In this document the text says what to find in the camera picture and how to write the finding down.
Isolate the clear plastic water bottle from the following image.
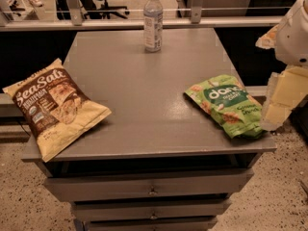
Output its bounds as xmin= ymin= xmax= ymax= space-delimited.
xmin=143 ymin=0 xmax=163 ymax=52

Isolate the person's shoe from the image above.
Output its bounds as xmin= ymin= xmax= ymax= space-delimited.
xmin=28 ymin=0 xmax=43 ymax=7

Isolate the grey drawer cabinet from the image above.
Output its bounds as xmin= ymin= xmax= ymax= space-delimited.
xmin=20 ymin=28 xmax=277 ymax=231

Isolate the yellow sea salt chip bag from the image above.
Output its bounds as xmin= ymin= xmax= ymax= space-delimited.
xmin=3 ymin=59 xmax=111 ymax=162

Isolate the bottom grey drawer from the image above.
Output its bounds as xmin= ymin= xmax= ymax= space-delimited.
xmin=86 ymin=217 xmax=218 ymax=231

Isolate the top grey drawer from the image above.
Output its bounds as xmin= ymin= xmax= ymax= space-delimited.
xmin=44 ymin=168 xmax=253 ymax=201

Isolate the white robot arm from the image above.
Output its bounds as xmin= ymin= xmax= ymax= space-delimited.
xmin=256 ymin=0 xmax=308 ymax=131

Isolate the black office chair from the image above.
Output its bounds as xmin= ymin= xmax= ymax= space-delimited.
xmin=56 ymin=0 xmax=129 ymax=20

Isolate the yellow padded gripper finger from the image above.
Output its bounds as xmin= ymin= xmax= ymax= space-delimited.
xmin=260 ymin=65 xmax=308 ymax=131

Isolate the middle grey drawer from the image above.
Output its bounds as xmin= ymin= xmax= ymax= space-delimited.
xmin=72 ymin=199 xmax=231 ymax=221

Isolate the green rice chip bag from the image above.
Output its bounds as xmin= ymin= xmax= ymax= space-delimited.
xmin=185 ymin=74 xmax=264 ymax=139

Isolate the metal railing frame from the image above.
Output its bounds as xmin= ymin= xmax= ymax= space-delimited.
xmin=1 ymin=0 xmax=281 ymax=32

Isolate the grey drawer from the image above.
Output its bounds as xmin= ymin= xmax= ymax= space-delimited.
xmin=86 ymin=217 xmax=218 ymax=231
xmin=72 ymin=199 xmax=231 ymax=221
xmin=44 ymin=168 xmax=253 ymax=201

